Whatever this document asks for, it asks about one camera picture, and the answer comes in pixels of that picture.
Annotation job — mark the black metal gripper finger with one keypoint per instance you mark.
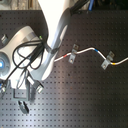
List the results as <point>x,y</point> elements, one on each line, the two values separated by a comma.
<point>2,89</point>
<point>23,107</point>

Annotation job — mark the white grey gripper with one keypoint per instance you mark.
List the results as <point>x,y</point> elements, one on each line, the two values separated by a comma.
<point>22,54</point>

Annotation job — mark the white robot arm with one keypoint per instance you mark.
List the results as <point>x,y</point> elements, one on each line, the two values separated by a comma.
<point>57,14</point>

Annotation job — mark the metal cable clip lower left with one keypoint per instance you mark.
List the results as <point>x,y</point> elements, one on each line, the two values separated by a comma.
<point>71,58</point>

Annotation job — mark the metal cable clip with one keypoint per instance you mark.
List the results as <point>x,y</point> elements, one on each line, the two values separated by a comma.
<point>110,56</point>
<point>75,48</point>
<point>104,64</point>
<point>71,58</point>

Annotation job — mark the metal cable clip upper left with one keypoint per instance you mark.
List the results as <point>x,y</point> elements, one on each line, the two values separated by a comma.
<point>75,48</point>

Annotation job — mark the metal cable clip lower right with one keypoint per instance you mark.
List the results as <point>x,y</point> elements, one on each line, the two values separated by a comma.
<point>104,64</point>

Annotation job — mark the metal cable clip upper right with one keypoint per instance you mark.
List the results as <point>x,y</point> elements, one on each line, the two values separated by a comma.
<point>110,56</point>

